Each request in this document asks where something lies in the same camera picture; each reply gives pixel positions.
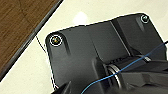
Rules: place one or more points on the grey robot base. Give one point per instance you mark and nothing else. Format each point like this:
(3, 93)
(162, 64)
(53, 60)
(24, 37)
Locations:
(80, 50)

